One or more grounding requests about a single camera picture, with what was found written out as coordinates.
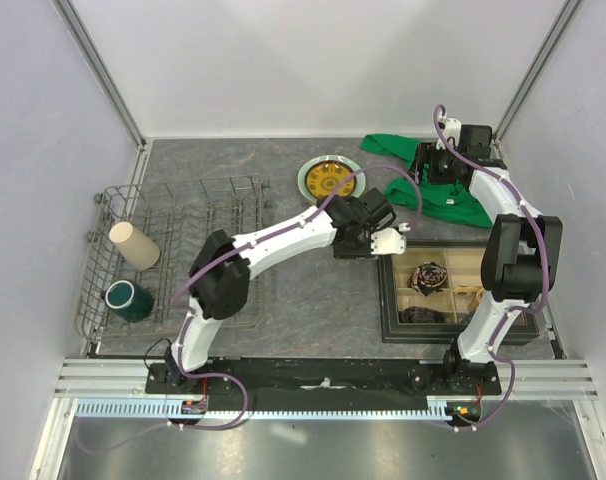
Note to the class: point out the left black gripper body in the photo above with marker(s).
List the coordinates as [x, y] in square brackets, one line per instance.
[360, 249]

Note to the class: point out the tan rolled belt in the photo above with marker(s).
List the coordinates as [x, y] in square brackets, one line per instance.
[470, 295]

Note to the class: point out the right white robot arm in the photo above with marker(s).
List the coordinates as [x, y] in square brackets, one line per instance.
[520, 261]

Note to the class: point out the navy dotted rolled tie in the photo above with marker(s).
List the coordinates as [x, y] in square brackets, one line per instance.
[466, 319]

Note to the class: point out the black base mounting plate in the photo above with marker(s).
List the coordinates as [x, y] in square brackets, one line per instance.
[354, 382]

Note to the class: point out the yellow patterned plate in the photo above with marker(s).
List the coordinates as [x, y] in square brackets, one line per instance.
[324, 177]

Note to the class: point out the dark brown rolled tie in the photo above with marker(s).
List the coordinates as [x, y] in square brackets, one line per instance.
[421, 315]

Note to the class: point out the dark green cup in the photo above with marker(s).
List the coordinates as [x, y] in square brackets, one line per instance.
[129, 301]

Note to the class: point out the black compartment box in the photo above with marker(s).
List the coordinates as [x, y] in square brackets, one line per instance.
[462, 261]

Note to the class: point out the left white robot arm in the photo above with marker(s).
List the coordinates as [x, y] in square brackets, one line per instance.
[263, 245]

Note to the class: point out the grey wire dish rack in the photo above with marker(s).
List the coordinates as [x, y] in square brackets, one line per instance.
[188, 220]

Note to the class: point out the green cloth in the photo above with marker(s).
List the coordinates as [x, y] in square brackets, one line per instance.
[451, 203]

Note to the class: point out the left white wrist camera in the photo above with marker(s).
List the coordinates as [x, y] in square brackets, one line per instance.
[390, 240]

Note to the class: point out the dark floral rolled tie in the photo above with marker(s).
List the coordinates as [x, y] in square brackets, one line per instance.
[428, 278]

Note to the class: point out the beige cup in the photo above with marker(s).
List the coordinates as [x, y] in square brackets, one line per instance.
[137, 249]

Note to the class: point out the blue slotted cable duct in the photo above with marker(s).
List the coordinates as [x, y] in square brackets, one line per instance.
[183, 409]

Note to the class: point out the aluminium frame rail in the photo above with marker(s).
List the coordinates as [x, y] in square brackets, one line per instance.
[126, 378]

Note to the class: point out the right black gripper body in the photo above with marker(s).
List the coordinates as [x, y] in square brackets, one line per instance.
[442, 164]

